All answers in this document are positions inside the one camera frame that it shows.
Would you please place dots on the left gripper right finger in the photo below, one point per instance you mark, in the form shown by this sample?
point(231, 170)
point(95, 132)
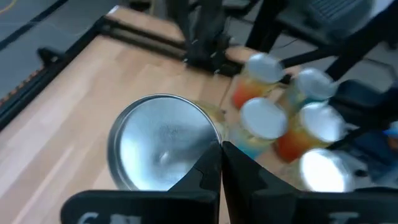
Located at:
point(255, 199)

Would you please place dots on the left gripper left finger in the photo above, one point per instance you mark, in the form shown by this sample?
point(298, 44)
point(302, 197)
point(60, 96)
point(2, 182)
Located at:
point(199, 199)

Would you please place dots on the peach label purple can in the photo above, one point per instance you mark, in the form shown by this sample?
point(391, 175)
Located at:
point(323, 169)

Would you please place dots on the tomato label can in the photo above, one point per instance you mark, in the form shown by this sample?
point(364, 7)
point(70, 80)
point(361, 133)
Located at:
point(321, 123)

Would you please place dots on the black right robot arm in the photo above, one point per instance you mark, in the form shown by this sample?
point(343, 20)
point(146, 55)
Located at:
point(205, 31)

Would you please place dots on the wooden shelf with black legs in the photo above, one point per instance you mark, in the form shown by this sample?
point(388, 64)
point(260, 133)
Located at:
point(273, 168)

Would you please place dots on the black mat hazard-striped edge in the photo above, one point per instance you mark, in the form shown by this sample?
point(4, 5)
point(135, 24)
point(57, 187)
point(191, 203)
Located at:
point(21, 88)

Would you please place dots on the black table frame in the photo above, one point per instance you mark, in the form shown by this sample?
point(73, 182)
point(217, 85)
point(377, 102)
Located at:
point(46, 76)

